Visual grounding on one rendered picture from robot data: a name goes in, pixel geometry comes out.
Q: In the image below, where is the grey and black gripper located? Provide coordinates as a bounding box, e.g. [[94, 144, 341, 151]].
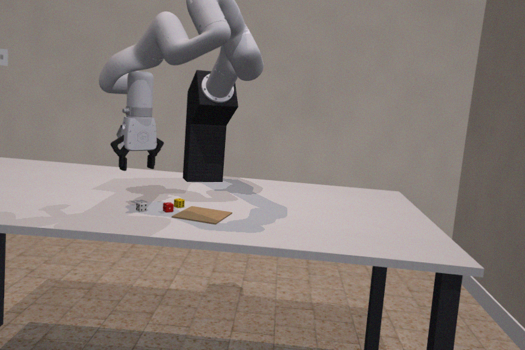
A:
[[111, 115, 164, 171]]

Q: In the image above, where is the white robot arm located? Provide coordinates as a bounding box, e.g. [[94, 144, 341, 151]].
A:
[[99, 0, 264, 117]]

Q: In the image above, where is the red die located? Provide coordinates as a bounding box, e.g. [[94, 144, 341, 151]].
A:
[[163, 203, 174, 213]]

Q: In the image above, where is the yellow die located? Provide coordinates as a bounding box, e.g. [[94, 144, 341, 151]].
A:
[[174, 198, 184, 208]]

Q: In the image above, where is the brown mat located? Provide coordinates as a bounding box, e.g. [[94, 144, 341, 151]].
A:
[[172, 206, 232, 225]]

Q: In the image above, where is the white die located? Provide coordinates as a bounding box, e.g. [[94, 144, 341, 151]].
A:
[[136, 201, 147, 212]]

